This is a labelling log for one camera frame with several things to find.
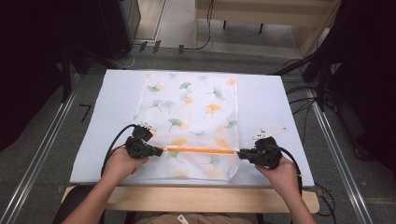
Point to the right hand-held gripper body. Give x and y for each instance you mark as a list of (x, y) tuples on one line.
[(266, 154)]

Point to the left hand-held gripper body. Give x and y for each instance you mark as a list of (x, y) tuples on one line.
[(138, 147)]

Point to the white leaf-print mesh laundry bag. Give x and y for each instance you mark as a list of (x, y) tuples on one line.
[(193, 102)]

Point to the person's left hand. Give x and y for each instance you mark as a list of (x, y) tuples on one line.
[(120, 168)]

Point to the person's right hand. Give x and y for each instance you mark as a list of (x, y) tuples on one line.
[(281, 179)]

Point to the white table cover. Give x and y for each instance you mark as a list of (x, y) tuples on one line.
[(267, 99)]

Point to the wooden table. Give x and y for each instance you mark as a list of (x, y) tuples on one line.
[(193, 199)]

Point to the person's beige clothing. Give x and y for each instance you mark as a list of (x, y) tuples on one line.
[(218, 219)]

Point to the white clothing tag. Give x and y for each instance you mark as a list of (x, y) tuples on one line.
[(183, 219)]

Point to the black metal stand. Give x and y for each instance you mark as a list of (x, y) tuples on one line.
[(320, 90)]

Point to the small black floor plug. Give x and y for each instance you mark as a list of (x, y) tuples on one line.
[(156, 46), (143, 46)]

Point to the black cabinet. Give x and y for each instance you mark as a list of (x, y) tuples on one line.
[(118, 25)]

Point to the dark curtain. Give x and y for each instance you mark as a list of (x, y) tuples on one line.
[(370, 77), (28, 62)]

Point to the light wooden bench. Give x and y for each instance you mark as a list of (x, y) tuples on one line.
[(264, 9)]

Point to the aluminium floor rail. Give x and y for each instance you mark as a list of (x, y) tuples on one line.
[(40, 155), (339, 155)]

